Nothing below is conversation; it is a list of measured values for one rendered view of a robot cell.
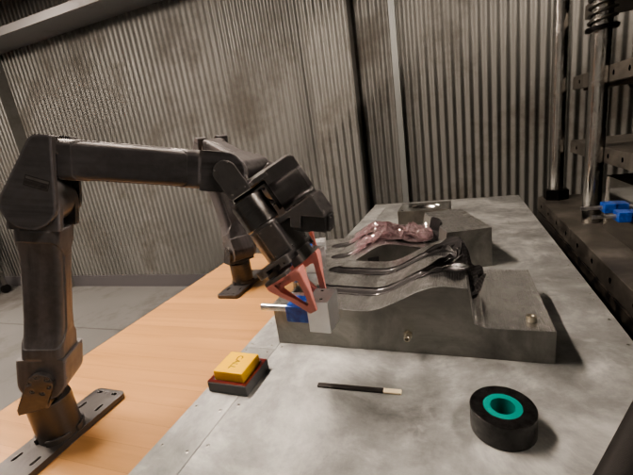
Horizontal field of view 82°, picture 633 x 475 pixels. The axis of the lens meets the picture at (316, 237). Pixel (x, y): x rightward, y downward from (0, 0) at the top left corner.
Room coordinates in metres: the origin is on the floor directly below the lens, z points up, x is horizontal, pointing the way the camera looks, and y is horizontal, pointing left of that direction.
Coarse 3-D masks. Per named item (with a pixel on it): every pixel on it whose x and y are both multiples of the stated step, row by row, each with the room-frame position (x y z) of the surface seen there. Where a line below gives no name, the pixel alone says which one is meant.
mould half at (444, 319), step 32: (416, 288) 0.59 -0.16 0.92; (448, 288) 0.56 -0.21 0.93; (512, 288) 0.66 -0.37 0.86; (352, 320) 0.63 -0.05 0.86; (384, 320) 0.60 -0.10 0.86; (416, 320) 0.58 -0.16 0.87; (448, 320) 0.56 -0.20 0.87; (480, 320) 0.56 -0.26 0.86; (512, 320) 0.55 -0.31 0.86; (544, 320) 0.53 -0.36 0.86; (416, 352) 0.58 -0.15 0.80; (448, 352) 0.56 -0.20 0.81; (480, 352) 0.54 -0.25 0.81; (512, 352) 0.52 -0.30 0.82; (544, 352) 0.51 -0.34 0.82
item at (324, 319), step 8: (320, 288) 0.56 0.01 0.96; (328, 288) 0.56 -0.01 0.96; (304, 296) 0.57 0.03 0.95; (320, 296) 0.53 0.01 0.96; (328, 296) 0.53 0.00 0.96; (336, 296) 0.55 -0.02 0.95; (264, 304) 0.58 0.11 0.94; (272, 304) 0.57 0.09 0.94; (280, 304) 0.57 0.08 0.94; (288, 304) 0.55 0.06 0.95; (320, 304) 0.51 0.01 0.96; (328, 304) 0.51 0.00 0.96; (336, 304) 0.55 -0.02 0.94; (288, 312) 0.54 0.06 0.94; (296, 312) 0.53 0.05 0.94; (304, 312) 0.53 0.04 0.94; (320, 312) 0.51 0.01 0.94; (328, 312) 0.51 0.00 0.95; (336, 312) 0.54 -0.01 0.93; (288, 320) 0.54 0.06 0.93; (296, 320) 0.54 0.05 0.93; (304, 320) 0.53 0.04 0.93; (312, 320) 0.52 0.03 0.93; (320, 320) 0.52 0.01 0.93; (328, 320) 0.51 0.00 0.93; (336, 320) 0.54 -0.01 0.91; (312, 328) 0.52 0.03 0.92; (320, 328) 0.52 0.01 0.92; (328, 328) 0.51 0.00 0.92
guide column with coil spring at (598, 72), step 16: (592, 0) 1.23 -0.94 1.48; (592, 16) 1.22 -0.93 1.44; (592, 32) 1.22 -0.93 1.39; (608, 32) 1.19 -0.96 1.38; (592, 48) 1.21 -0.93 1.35; (608, 48) 1.19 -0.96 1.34; (592, 64) 1.21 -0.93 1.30; (608, 64) 1.19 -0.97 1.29; (592, 80) 1.21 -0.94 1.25; (608, 80) 1.19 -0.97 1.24; (592, 96) 1.21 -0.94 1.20; (608, 96) 1.19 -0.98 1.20; (592, 112) 1.20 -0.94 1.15; (592, 128) 1.20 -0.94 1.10; (592, 144) 1.20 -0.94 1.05; (592, 160) 1.20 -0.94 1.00; (592, 176) 1.20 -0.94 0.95; (592, 192) 1.20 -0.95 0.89
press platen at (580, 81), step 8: (616, 64) 1.14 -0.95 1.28; (624, 64) 1.09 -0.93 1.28; (632, 64) 1.04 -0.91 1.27; (616, 72) 1.14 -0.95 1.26; (624, 72) 1.09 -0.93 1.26; (632, 72) 1.03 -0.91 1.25; (576, 80) 1.51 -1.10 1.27; (584, 80) 1.42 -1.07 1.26; (616, 80) 1.16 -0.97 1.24; (576, 88) 1.51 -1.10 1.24; (584, 88) 1.51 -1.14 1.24
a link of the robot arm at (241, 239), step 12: (216, 192) 1.07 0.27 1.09; (216, 204) 1.07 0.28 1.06; (228, 204) 1.07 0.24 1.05; (228, 216) 1.05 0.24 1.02; (228, 228) 1.04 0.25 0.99; (240, 228) 1.05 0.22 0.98; (228, 240) 1.03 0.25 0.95; (240, 240) 1.03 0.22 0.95; (240, 252) 1.02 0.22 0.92; (252, 252) 1.05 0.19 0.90
